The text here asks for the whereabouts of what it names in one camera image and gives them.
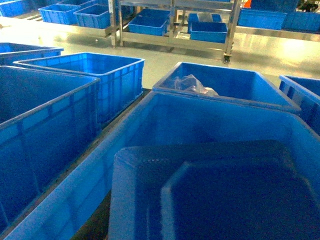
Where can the blue block part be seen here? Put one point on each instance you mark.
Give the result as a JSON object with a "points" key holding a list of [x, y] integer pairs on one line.
{"points": [[245, 190]]}

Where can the blue bin left middle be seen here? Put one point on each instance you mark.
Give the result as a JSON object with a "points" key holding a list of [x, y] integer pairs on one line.
{"points": [[120, 77]]}

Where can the blue bin with plastic bag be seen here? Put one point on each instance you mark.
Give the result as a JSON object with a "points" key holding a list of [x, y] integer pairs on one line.
{"points": [[233, 85]]}

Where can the blue bin left near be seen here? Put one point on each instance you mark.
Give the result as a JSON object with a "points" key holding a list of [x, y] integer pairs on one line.
{"points": [[47, 120]]}

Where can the large blue target bin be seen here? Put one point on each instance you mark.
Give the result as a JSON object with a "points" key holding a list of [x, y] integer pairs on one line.
{"points": [[165, 119]]}

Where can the clear plastic bag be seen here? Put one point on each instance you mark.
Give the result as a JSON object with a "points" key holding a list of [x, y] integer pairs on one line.
{"points": [[190, 83]]}

